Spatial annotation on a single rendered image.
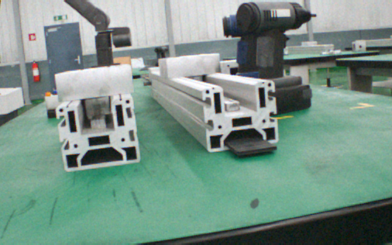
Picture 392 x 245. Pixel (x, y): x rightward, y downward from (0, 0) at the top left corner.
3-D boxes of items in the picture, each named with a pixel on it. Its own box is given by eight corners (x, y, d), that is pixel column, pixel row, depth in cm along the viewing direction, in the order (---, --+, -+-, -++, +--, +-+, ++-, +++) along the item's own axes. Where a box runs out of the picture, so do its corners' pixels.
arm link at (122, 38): (98, 16, 151) (93, 15, 143) (129, 12, 152) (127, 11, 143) (101, 50, 154) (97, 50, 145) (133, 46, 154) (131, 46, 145)
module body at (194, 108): (153, 98, 136) (150, 71, 135) (185, 94, 138) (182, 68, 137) (208, 152, 58) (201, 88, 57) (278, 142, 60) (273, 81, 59)
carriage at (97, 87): (71, 108, 77) (67, 71, 76) (132, 101, 79) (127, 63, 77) (60, 121, 61) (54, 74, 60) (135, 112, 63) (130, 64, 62)
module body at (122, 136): (93, 106, 133) (89, 79, 132) (125, 102, 135) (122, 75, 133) (65, 171, 55) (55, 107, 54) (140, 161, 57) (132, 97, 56)
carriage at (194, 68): (161, 87, 104) (158, 59, 103) (206, 81, 106) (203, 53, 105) (169, 92, 89) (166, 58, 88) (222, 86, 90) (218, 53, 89)
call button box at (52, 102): (51, 115, 123) (48, 93, 122) (84, 110, 125) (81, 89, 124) (47, 119, 116) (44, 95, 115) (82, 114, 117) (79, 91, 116)
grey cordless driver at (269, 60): (240, 115, 87) (229, 5, 84) (309, 101, 97) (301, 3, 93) (265, 118, 81) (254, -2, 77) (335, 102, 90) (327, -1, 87)
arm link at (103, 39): (95, 32, 151) (92, 32, 145) (115, 30, 151) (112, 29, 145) (98, 52, 152) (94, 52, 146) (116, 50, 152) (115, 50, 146)
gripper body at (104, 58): (121, 67, 148) (118, 46, 147) (91, 71, 146) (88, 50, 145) (120, 67, 154) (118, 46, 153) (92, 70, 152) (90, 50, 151)
